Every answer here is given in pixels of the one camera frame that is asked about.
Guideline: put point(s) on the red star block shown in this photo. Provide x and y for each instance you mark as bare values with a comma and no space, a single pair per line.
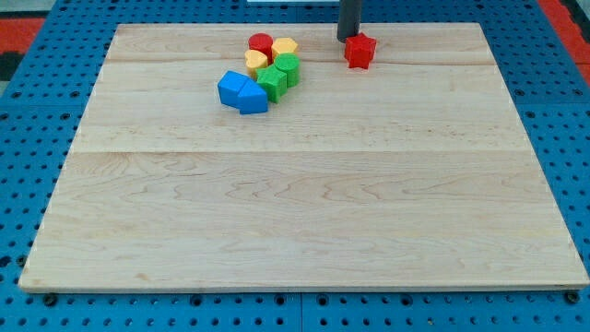
360,50

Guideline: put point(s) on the green star block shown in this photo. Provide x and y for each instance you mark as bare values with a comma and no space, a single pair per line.
273,81

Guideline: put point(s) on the blue pentagon block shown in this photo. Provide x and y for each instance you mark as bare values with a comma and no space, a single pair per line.
252,98

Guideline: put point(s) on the green cylinder block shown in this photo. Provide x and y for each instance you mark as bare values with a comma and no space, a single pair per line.
289,63

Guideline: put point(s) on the blue cube block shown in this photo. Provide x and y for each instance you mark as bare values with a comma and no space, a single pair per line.
230,86

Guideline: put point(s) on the yellow heart block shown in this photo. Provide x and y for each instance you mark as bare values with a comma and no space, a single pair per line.
254,60

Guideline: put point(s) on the light wooden board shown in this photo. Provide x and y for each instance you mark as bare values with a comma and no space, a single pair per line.
415,174

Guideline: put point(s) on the yellow hexagon block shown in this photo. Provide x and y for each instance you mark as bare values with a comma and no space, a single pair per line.
284,45

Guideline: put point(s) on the red cylinder block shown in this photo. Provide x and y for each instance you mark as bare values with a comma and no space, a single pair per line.
262,42

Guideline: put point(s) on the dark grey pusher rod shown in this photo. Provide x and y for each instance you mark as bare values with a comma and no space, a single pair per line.
349,17

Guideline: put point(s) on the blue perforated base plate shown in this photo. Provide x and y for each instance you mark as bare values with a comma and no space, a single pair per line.
46,97

